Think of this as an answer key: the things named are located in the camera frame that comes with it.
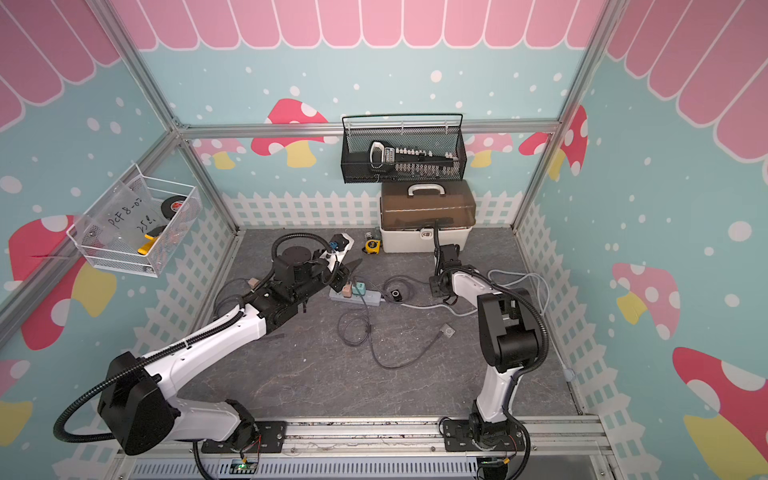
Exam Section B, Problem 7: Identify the teal USB charger adapter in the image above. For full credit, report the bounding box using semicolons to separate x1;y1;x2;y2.
351;282;367;297

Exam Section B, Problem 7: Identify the grey USB cable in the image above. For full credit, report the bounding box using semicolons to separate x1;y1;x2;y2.
335;299;448;371
365;274;436;305

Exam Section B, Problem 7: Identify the silver mp3 player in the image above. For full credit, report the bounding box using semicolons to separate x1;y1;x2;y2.
440;324;455;338

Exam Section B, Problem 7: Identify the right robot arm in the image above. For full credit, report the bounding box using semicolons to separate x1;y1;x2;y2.
429;228;550;450

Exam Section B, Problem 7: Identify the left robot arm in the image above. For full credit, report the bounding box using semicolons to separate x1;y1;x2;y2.
53;232;354;455

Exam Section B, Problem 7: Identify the yellow tape measure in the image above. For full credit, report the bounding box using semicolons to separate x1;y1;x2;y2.
362;239;382;255

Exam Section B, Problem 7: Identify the white power strip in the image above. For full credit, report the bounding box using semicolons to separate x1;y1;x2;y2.
329;290;382;307

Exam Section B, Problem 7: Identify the white toolbox brown lid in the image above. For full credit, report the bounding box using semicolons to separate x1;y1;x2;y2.
379;180;476;254

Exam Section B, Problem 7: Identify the socket bit set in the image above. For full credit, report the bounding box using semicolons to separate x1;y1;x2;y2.
368;141;462;180

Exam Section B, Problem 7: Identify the black electrical tape roll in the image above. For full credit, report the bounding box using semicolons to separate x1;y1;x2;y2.
161;195;187;220

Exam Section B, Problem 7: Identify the yellow tool in bin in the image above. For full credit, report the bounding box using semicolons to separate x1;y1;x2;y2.
138;234;158;255

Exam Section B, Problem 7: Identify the black wire mesh basket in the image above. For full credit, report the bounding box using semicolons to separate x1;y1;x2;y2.
340;113;467;183

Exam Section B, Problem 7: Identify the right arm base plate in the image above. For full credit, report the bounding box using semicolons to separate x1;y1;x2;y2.
438;417;525;454

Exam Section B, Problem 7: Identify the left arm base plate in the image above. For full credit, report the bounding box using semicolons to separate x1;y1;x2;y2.
201;421;288;454

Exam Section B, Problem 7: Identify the clear plastic wall bin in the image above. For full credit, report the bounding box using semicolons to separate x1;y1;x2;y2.
66;164;203;278

